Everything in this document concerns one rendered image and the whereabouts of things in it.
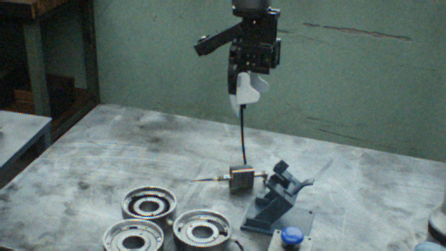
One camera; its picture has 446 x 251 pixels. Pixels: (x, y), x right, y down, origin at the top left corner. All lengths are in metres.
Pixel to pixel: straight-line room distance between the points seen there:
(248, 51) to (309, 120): 1.63
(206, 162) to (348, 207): 0.33
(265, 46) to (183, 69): 1.69
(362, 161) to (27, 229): 0.75
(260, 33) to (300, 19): 1.44
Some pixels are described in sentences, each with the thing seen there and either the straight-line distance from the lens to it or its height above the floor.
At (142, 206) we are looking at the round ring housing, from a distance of 1.07.
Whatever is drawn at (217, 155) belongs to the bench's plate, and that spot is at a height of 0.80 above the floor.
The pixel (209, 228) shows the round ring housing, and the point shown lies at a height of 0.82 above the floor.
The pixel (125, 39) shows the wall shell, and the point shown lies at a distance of 2.76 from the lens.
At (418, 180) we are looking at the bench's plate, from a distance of 1.29.
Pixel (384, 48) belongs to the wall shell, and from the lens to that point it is 2.47.
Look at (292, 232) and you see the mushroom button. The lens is 0.94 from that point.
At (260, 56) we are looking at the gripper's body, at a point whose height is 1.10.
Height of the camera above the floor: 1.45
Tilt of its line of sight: 31 degrees down
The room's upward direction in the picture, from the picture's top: 3 degrees clockwise
